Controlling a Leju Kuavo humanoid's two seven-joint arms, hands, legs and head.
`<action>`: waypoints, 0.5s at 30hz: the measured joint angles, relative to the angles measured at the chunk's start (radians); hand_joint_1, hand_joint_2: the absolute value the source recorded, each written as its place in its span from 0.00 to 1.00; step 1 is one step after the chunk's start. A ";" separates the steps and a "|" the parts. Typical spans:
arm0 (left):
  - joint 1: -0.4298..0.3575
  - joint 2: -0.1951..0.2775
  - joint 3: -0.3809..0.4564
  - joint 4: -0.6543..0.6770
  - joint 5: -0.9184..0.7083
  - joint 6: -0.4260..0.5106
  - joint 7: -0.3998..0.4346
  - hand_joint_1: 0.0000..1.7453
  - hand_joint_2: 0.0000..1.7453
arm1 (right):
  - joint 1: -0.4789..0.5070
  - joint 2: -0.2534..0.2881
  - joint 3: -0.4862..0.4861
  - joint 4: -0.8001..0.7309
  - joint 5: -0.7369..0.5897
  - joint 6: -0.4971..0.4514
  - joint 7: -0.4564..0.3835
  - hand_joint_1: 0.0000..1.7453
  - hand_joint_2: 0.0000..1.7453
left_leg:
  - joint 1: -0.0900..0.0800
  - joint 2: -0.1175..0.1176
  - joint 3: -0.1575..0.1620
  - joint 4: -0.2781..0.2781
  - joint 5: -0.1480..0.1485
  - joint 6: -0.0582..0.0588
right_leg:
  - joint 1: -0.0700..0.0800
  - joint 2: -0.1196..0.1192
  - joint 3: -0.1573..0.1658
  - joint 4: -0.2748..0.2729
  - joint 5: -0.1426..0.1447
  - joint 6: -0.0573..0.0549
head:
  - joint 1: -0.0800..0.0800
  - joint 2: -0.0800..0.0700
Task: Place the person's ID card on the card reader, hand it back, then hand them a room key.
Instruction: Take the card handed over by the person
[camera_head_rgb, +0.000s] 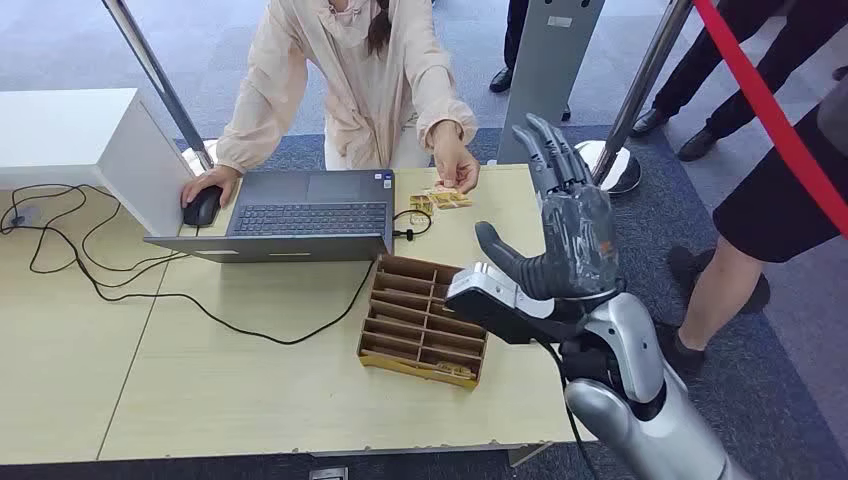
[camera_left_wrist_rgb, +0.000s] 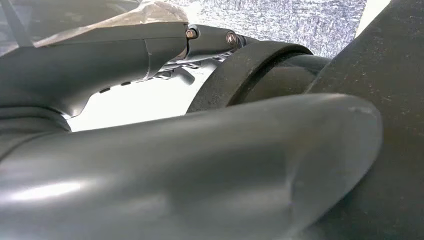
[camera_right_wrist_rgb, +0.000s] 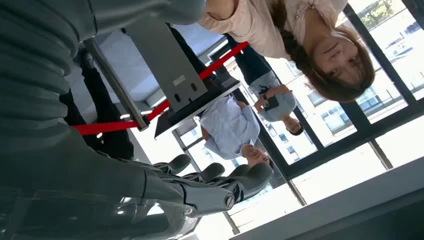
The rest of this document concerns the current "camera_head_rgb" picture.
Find person's right hand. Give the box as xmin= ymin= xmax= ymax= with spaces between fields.
xmin=180 ymin=165 xmax=243 ymax=210

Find person's left hand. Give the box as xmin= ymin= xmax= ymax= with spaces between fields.
xmin=427 ymin=120 xmax=482 ymax=195

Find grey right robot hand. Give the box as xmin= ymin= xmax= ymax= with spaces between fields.
xmin=474 ymin=113 xmax=624 ymax=303

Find black computer mouse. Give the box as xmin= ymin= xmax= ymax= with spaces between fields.
xmin=182 ymin=185 xmax=225 ymax=229

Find gold patterned ID card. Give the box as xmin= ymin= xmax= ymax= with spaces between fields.
xmin=430 ymin=187 xmax=474 ymax=212

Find person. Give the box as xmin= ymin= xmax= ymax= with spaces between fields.
xmin=629 ymin=0 xmax=848 ymax=164
xmin=488 ymin=0 xmax=572 ymax=123
xmin=655 ymin=72 xmax=848 ymax=379
xmin=215 ymin=0 xmax=482 ymax=197

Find wooden card organizer box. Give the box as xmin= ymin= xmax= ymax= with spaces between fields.
xmin=357 ymin=253 xmax=490 ymax=391

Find grey laptop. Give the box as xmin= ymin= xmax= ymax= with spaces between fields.
xmin=144 ymin=168 xmax=397 ymax=265

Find grey kiosk stand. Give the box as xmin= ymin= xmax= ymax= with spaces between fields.
xmin=495 ymin=0 xmax=606 ymax=166

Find white cabinet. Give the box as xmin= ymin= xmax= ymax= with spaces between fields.
xmin=0 ymin=87 xmax=195 ymax=238

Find short looped black cable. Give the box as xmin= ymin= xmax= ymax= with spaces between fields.
xmin=392 ymin=208 xmax=433 ymax=241

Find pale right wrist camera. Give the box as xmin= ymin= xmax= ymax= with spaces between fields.
xmin=445 ymin=261 xmax=588 ymax=346

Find chrome stanchion post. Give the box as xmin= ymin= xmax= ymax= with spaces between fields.
xmin=574 ymin=0 xmax=696 ymax=197
xmin=100 ymin=0 xmax=221 ymax=179

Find thin black mouse cable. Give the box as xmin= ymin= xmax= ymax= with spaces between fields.
xmin=28 ymin=198 xmax=201 ymax=289

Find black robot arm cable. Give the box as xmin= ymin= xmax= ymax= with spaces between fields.
xmin=535 ymin=339 xmax=599 ymax=480

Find long black power cable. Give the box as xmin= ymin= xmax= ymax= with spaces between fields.
xmin=0 ymin=184 xmax=378 ymax=346

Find black stanchion post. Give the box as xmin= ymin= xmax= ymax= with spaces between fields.
xmin=667 ymin=246 xmax=772 ymax=316

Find red barrier rope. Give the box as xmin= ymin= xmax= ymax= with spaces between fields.
xmin=692 ymin=0 xmax=848 ymax=240

